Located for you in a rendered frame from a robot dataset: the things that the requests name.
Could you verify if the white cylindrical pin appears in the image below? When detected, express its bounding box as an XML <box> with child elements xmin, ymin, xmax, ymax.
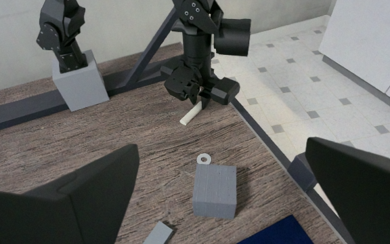
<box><xmin>180</xmin><ymin>101</ymin><xmax>202</xmax><ymax>125</ymax></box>

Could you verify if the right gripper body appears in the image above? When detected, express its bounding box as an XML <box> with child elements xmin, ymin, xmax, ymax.
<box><xmin>160</xmin><ymin>52</ymin><xmax>240</xmax><ymax>105</ymax></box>

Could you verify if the dark blue flat mat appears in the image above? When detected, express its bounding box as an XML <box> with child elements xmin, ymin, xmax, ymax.
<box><xmin>236</xmin><ymin>215</ymin><xmax>313</xmax><ymax>244</ymax></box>

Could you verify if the light grey flat washer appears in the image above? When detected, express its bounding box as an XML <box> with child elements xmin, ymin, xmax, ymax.
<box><xmin>197</xmin><ymin>153</ymin><xmax>211</xmax><ymax>164</ymax></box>

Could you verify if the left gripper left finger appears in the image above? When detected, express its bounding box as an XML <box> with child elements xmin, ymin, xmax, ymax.
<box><xmin>0</xmin><ymin>144</ymin><xmax>139</xmax><ymax>244</ymax></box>

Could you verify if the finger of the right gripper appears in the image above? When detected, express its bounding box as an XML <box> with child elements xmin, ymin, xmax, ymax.
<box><xmin>190</xmin><ymin>94</ymin><xmax>198</xmax><ymax>105</ymax></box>
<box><xmin>199</xmin><ymin>90</ymin><xmax>211</xmax><ymax>110</ymax></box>

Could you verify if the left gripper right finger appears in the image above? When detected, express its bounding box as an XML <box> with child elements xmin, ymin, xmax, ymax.
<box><xmin>305</xmin><ymin>136</ymin><xmax>390</xmax><ymax>244</ymax></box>

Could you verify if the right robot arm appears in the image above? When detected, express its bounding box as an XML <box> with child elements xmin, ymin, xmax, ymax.
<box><xmin>36</xmin><ymin>0</ymin><xmax>251</xmax><ymax>101</ymax></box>

